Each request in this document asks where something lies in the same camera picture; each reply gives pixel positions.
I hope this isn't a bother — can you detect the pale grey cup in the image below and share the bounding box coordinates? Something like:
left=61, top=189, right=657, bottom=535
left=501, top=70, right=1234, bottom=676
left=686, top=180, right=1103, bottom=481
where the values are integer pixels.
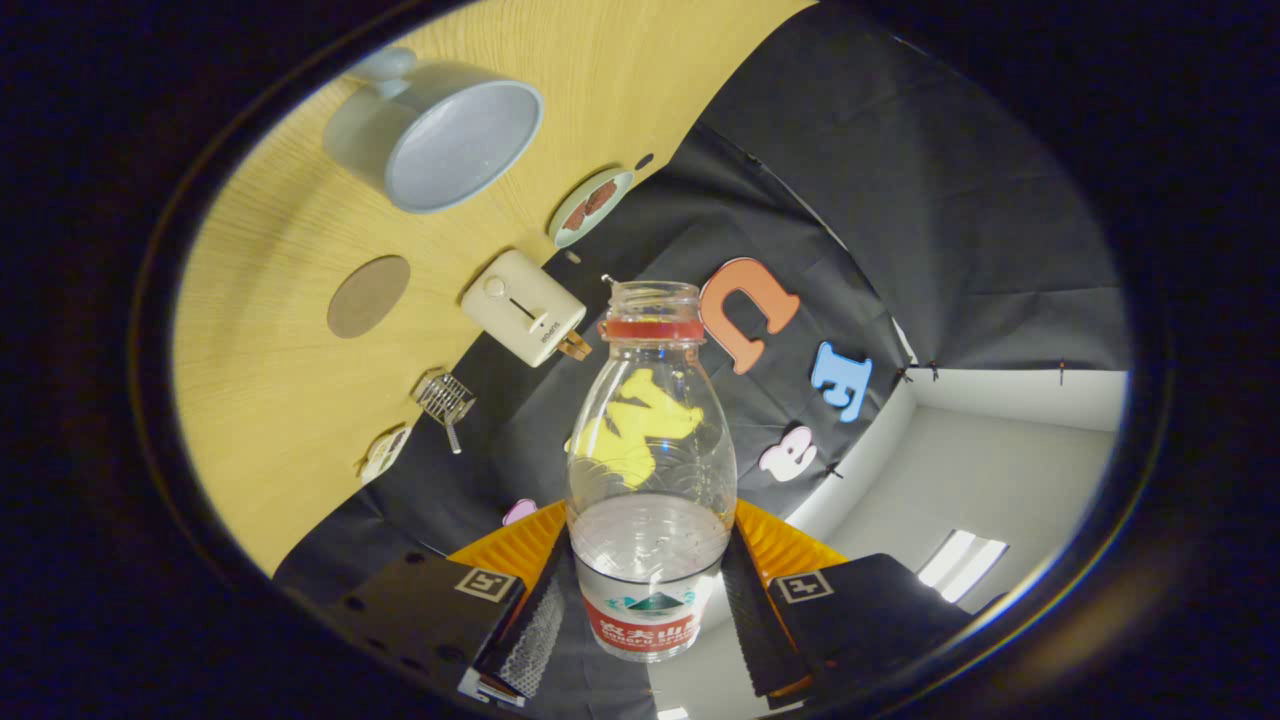
left=322, top=46, right=545, bottom=215

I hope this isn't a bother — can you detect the wooden table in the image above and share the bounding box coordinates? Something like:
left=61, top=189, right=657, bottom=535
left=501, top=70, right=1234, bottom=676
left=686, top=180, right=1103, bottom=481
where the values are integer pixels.
left=172, top=0, right=816, bottom=576

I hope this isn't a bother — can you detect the clear plastic bottle red label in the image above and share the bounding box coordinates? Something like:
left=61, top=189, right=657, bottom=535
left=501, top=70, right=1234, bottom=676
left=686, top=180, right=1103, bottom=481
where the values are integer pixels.
left=565, top=281, right=739, bottom=663

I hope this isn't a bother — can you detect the white toaster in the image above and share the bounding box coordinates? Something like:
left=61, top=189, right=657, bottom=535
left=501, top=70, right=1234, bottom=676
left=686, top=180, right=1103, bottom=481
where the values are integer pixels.
left=460, top=249, right=588, bottom=369

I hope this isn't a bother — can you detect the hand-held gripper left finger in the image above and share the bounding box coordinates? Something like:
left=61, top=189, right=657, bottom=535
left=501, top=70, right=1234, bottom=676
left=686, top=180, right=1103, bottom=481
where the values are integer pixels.
left=325, top=500, right=573, bottom=706

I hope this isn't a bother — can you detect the round brown coaster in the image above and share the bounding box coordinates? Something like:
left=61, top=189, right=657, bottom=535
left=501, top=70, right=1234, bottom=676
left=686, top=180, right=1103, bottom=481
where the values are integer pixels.
left=327, top=255, right=412, bottom=340

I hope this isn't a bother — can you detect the metal wire mesh holder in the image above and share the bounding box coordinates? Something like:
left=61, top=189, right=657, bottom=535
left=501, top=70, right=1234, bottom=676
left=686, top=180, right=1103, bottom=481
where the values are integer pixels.
left=416, top=371, right=477, bottom=426

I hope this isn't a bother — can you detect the pale green plate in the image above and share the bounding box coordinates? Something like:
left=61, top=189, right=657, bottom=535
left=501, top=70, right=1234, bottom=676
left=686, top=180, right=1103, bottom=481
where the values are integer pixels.
left=548, top=167, right=636, bottom=250

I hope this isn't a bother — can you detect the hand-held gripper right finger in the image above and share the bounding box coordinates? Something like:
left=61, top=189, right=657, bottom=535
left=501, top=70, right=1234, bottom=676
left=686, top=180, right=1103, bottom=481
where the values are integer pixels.
left=722, top=500, right=1006, bottom=699

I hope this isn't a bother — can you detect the large ceiling light panel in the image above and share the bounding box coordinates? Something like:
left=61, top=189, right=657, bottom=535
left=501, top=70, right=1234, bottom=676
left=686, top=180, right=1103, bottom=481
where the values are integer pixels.
left=917, top=529, right=1009, bottom=604

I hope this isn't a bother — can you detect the white divided seasoning dish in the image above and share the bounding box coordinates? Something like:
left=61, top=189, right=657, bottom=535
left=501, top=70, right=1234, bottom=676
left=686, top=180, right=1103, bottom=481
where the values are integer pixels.
left=358, top=425, right=413, bottom=486

